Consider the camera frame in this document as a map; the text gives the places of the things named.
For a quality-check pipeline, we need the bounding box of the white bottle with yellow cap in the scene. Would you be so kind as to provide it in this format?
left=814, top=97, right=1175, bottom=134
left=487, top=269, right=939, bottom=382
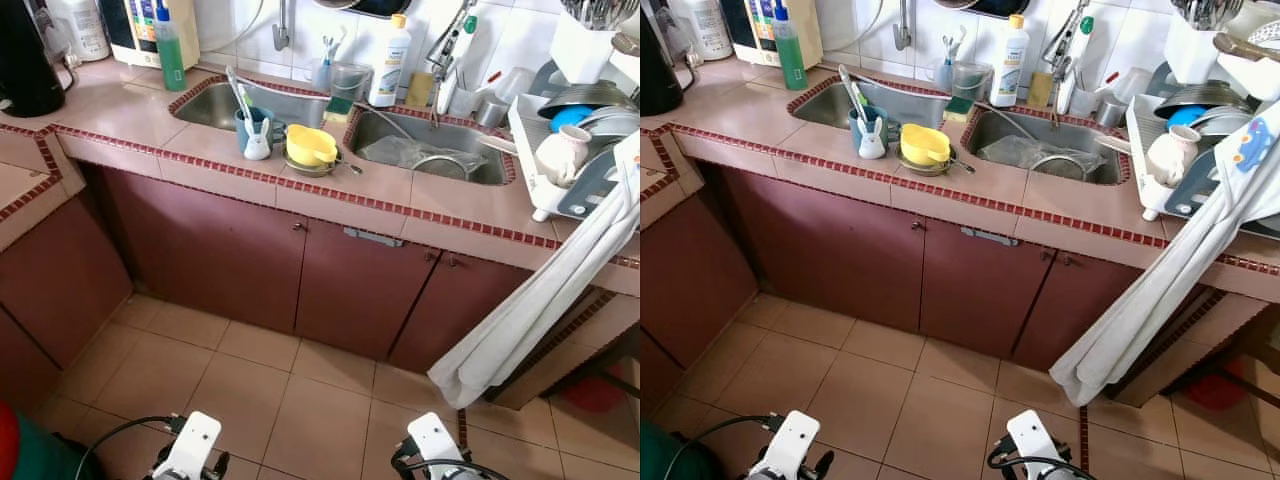
left=990, top=13, right=1031, bottom=109
left=368, top=13, right=413, bottom=109

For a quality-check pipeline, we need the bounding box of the yellow plastic bowl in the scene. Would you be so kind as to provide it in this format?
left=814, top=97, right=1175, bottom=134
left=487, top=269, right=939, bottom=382
left=285, top=124, right=339, bottom=168
left=900, top=123, right=953, bottom=167

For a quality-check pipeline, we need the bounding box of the chrome sink faucet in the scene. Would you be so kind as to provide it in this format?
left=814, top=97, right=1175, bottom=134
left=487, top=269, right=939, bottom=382
left=425, top=0, right=481, bottom=126
left=1042, top=0, right=1096, bottom=126

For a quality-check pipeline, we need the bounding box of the blue mug with white rabbit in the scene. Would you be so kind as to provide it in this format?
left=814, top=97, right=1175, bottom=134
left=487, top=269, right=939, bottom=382
left=235, top=107, right=286, bottom=161
left=850, top=105, right=891, bottom=161

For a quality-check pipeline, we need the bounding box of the steel mesh strainer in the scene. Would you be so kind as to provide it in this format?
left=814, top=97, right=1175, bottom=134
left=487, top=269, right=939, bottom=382
left=410, top=152, right=479, bottom=183
left=1028, top=152, right=1096, bottom=183

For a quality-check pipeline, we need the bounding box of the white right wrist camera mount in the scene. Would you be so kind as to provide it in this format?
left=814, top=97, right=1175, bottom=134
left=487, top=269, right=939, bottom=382
left=1005, top=410, right=1066, bottom=480
left=405, top=412, right=471, bottom=480

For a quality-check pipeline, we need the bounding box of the cream ceramic mug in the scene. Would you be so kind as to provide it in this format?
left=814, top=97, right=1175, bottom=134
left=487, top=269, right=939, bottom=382
left=1147, top=125, right=1201, bottom=189
left=535, top=125, right=593, bottom=189

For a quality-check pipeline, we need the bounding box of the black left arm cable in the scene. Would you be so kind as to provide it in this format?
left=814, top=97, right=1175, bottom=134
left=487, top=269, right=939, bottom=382
left=75, top=415, right=186, bottom=480
left=665, top=415, right=786, bottom=480

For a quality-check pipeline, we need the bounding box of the blue bowl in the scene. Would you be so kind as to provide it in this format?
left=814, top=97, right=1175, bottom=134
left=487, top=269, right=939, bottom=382
left=548, top=103, right=596, bottom=133
left=1165, top=103, right=1211, bottom=131

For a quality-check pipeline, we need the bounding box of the stainless steel sink basin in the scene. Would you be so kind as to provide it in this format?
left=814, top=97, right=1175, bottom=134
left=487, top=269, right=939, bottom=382
left=962, top=108, right=1131, bottom=187
left=345, top=108, right=513, bottom=187
left=790, top=78, right=951, bottom=131
left=172, top=78, right=331, bottom=133

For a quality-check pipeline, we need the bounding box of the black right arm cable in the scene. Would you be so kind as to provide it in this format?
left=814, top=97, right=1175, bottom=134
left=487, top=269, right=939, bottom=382
left=398, top=455, right=486, bottom=480
left=995, top=455, right=1076, bottom=480

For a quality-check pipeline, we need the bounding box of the maroon cabinet door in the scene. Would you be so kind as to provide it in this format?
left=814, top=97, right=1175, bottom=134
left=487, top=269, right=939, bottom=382
left=100, top=165, right=306, bottom=336
left=715, top=165, right=923, bottom=333
left=1010, top=250, right=1151, bottom=373
left=0, top=195, right=133, bottom=369
left=295, top=220, right=446, bottom=363
left=640, top=195, right=758, bottom=369
left=915, top=220, right=1066, bottom=359
left=388, top=250, right=536, bottom=376

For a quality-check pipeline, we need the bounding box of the white jug with green lid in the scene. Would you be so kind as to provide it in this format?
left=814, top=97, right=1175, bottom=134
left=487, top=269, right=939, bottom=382
left=48, top=0, right=111, bottom=63
left=680, top=0, right=734, bottom=61

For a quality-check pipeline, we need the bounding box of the white cutlery holder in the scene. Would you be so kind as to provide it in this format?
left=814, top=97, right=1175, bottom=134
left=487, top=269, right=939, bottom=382
left=1163, top=10, right=1236, bottom=86
left=548, top=10, right=621, bottom=86

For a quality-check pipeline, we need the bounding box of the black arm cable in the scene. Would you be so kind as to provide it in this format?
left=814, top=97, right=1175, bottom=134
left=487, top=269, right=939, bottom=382
left=995, top=455, right=1076, bottom=480
left=75, top=415, right=186, bottom=480
left=398, top=455, right=486, bottom=480
left=665, top=415, right=786, bottom=480

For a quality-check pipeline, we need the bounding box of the large steel mixing bowl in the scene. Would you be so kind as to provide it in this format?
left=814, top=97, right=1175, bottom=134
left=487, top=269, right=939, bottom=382
left=1152, top=80, right=1251, bottom=121
left=538, top=80, right=636, bottom=121

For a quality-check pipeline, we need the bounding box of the green dish soap bottle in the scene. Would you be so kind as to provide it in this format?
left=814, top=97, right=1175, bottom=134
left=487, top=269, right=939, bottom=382
left=772, top=0, right=807, bottom=91
left=153, top=0, right=188, bottom=93

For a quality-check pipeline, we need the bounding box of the red plastic basin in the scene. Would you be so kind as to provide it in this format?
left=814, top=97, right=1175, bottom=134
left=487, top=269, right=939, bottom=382
left=560, top=370, right=631, bottom=413
left=1185, top=365, right=1251, bottom=411

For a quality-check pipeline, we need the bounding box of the beige water ioniser appliance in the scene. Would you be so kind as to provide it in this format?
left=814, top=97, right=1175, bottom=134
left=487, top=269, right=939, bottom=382
left=98, top=0, right=201, bottom=69
left=718, top=0, right=823, bottom=69

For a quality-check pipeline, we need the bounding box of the white dish drying rack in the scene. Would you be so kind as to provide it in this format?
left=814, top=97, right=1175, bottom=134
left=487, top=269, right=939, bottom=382
left=1125, top=60, right=1280, bottom=223
left=507, top=60, right=641, bottom=223

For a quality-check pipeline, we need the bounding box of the shallow steel bowl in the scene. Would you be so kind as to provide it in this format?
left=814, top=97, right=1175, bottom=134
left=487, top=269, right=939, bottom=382
left=283, top=150, right=363, bottom=179
left=897, top=150, right=976, bottom=178

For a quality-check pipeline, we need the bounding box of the white hanging towel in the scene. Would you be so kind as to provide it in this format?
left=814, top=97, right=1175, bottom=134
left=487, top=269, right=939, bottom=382
left=428, top=135, right=641, bottom=409
left=1050, top=110, right=1280, bottom=407

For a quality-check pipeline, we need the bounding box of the black electric kettle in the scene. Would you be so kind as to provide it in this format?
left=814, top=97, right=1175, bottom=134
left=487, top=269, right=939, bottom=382
left=0, top=0, right=69, bottom=118
left=640, top=0, right=683, bottom=118

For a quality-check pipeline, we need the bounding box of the clear plastic bag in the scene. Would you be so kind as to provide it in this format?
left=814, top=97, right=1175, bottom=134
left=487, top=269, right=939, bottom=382
left=358, top=135, right=471, bottom=171
left=978, top=135, right=1086, bottom=171

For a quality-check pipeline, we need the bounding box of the clear plastic measuring cup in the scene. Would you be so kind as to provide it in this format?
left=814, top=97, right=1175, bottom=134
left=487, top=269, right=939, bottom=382
left=950, top=62, right=993, bottom=101
left=330, top=62, right=373, bottom=101

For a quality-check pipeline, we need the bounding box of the hanging steel wok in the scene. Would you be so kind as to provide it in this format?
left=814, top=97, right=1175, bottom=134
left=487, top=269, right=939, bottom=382
left=315, top=0, right=411, bottom=19
left=935, top=0, right=1031, bottom=19

